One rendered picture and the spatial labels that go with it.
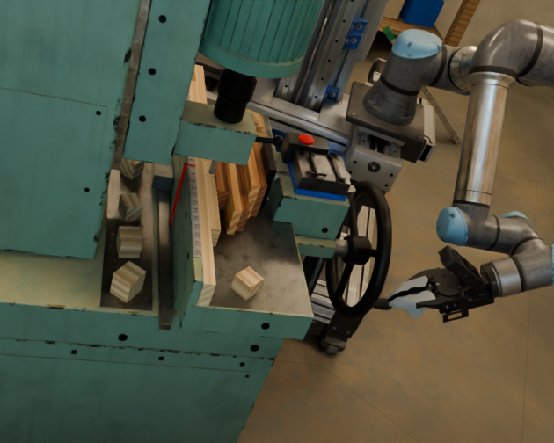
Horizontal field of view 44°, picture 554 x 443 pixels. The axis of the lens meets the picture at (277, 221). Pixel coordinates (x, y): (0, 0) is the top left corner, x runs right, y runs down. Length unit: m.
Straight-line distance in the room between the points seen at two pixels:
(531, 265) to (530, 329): 1.50
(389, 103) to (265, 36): 0.93
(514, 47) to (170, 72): 0.74
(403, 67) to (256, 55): 0.88
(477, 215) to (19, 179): 0.86
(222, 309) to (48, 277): 0.31
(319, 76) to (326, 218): 0.80
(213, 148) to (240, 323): 0.30
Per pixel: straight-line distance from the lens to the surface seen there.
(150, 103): 1.07
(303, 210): 1.26
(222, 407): 1.39
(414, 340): 2.54
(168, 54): 1.03
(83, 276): 1.21
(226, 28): 1.02
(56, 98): 1.03
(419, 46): 1.84
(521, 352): 2.77
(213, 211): 1.17
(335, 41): 1.94
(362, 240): 1.41
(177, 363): 1.27
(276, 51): 1.03
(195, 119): 1.15
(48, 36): 0.99
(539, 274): 1.42
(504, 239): 1.46
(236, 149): 1.17
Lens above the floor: 1.67
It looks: 38 degrees down
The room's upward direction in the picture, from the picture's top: 21 degrees clockwise
